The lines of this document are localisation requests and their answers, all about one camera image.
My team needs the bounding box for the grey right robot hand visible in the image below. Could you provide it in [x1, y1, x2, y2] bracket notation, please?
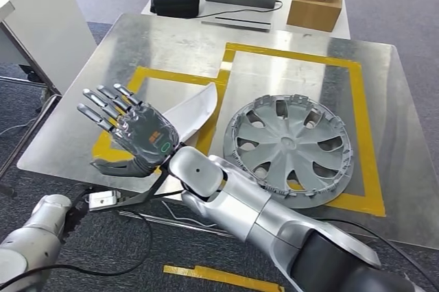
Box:
[76, 82, 180, 179]

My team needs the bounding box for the silver plastic wheel hubcap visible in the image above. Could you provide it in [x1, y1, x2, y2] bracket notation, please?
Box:
[222, 94, 355, 210]

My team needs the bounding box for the white curved plastic part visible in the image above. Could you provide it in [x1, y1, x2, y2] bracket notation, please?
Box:
[161, 82, 219, 144]

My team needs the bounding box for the stainless steel workbench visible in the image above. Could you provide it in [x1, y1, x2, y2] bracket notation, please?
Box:
[16, 12, 439, 252]

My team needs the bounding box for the small yellow bench tape outline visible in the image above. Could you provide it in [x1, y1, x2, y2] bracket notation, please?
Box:
[91, 65, 230, 178]

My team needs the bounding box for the flat grey keyboard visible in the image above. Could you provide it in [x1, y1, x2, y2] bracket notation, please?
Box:
[200, 15, 272, 32]

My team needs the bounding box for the yellow angled floor tape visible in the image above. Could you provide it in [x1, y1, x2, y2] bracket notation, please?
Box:
[162, 264, 286, 292]

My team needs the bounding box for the white table with steel legs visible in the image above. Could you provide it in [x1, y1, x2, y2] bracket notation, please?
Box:
[0, 0, 97, 180]

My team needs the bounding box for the white desk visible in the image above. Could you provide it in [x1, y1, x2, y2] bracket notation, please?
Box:
[141, 0, 351, 40]

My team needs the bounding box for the brown cardboard box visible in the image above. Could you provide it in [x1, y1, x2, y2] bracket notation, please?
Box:
[286, 0, 344, 34]

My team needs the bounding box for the large yellow bench tape outline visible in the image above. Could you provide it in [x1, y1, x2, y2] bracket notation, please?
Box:
[205, 42, 387, 218]

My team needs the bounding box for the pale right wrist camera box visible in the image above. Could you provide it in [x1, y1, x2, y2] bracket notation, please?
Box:
[88, 190, 122, 212]

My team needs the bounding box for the white floor cable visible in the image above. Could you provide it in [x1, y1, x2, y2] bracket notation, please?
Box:
[160, 198, 221, 230]

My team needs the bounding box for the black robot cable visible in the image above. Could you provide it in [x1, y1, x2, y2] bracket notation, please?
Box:
[0, 210, 153, 291]

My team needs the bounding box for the black laptop cable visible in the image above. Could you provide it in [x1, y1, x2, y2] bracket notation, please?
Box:
[195, 0, 284, 20]

